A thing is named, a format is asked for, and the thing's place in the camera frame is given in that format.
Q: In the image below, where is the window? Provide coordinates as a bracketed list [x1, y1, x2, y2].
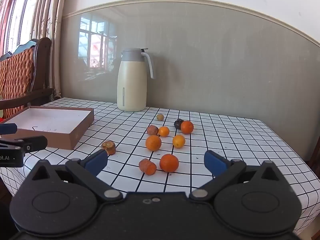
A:
[0, 0, 38, 55]

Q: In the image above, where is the black-and-white checked tablecloth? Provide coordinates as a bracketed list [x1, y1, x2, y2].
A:
[0, 97, 317, 240]

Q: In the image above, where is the large orange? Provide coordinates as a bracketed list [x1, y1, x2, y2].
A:
[180, 120, 194, 135]
[159, 154, 180, 173]

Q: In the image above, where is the brown cut fruit piece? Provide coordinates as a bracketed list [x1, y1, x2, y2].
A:
[139, 158, 157, 176]
[101, 141, 116, 155]

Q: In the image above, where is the wooden chair with orange cushion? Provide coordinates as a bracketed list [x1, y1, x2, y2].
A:
[0, 37, 54, 120]

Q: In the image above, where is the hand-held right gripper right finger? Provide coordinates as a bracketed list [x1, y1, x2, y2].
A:
[189, 150, 287, 202]

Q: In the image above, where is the brown cardboard box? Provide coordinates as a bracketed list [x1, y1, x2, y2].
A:
[0, 106, 95, 150]

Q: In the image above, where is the cream thermos jug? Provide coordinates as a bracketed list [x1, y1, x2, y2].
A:
[117, 48, 154, 112]

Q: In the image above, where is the beige patterned curtain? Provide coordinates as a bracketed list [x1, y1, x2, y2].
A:
[29, 0, 70, 100]

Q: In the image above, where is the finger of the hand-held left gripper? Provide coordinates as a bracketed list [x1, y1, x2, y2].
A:
[0, 135, 48, 153]
[0, 123, 18, 135]

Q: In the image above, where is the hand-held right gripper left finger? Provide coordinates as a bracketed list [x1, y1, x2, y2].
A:
[31, 149, 123, 202]

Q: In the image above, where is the medium orange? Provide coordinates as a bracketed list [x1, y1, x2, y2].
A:
[172, 134, 186, 148]
[145, 135, 162, 152]

